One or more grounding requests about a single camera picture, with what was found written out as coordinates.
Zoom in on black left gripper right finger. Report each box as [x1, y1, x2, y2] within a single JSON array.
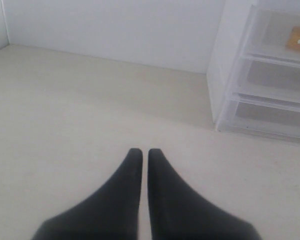
[[147, 148, 261, 240]]

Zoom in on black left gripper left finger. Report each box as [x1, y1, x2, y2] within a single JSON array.
[[33, 148, 143, 240]]

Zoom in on yellow cheese wedge sponge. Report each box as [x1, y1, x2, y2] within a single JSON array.
[[285, 26, 300, 52]]

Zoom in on bottom wide clear drawer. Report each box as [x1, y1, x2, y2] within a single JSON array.
[[216, 93, 300, 141]]

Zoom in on wide clear drawer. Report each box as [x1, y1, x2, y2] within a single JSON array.
[[216, 93, 300, 141], [231, 58, 300, 105]]

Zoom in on white plastic drawer cabinet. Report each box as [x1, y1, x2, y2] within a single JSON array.
[[207, 0, 300, 130]]

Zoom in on middle wide clear drawer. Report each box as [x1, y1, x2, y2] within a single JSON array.
[[231, 58, 300, 105]]

